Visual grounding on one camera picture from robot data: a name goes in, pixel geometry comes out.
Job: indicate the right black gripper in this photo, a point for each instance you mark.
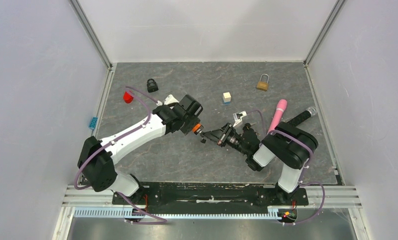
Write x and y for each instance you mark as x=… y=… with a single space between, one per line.
x=224 y=133

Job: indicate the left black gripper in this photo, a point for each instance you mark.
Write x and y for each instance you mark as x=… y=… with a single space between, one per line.
x=194 y=120

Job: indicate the orange black padlock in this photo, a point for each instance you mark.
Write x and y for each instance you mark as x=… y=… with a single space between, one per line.
x=197 y=129

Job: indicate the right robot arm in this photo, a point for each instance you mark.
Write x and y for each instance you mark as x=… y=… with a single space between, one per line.
x=293 y=146

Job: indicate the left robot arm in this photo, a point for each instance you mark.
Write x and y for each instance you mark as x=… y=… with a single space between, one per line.
x=98 y=157

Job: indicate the white blue cube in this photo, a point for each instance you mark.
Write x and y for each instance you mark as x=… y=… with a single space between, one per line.
x=226 y=98

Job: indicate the red cylinder block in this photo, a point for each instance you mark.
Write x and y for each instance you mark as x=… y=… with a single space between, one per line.
x=128 y=98

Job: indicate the brass padlock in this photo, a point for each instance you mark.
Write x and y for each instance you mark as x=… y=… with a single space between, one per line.
x=263 y=83

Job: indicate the pink toy microphone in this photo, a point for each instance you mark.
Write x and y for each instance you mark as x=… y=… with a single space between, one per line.
x=280 y=108

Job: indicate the blue lego brick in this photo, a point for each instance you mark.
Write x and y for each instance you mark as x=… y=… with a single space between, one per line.
x=93 y=123

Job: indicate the black toy microphone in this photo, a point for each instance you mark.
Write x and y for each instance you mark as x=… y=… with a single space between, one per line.
x=303 y=116

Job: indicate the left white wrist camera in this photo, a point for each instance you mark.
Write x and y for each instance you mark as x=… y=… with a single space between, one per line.
x=170 y=101

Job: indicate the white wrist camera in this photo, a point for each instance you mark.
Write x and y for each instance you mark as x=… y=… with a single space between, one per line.
x=170 y=101
x=238 y=118

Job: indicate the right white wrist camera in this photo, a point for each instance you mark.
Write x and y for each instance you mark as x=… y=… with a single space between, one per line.
x=238 y=118

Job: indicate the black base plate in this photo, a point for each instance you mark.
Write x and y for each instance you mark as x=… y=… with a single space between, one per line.
x=214 y=198

